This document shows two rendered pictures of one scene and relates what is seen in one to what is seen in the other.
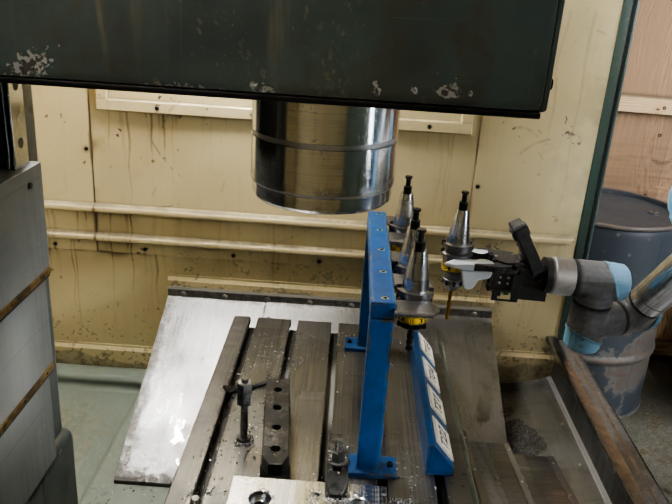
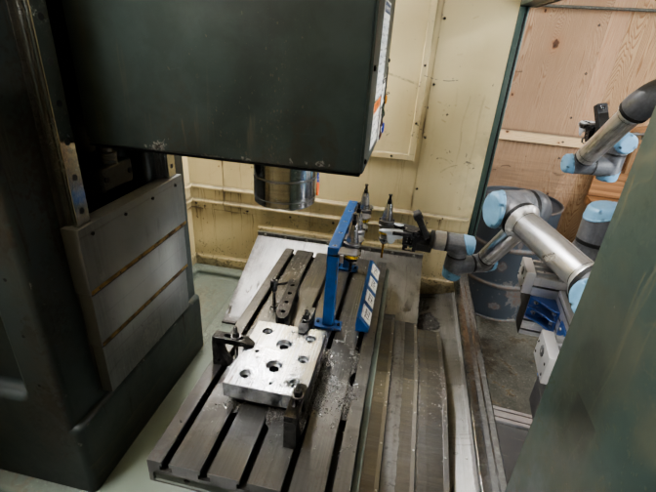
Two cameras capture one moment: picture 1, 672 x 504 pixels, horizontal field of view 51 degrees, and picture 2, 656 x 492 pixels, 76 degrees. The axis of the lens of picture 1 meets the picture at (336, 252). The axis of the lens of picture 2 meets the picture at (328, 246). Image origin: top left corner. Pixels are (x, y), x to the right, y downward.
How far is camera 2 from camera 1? 0.38 m
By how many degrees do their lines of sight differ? 10
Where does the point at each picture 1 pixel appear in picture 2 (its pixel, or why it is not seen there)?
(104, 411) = (224, 289)
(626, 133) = (538, 156)
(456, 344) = (400, 270)
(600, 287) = (458, 247)
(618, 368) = (514, 292)
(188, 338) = (265, 257)
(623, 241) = not seen: hidden behind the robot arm
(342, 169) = (285, 191)
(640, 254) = not seen: hidden behind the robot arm
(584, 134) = (476, 163)
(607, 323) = (463, 266)
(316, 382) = (316, 283)
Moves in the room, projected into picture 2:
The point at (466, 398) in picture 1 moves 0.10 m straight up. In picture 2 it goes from (400, 299) to (403, 281)
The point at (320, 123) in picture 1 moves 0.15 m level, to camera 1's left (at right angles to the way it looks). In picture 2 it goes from (274, 172) to (214, 165)
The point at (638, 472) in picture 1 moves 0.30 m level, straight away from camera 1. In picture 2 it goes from (473, 343) to (499, 310)
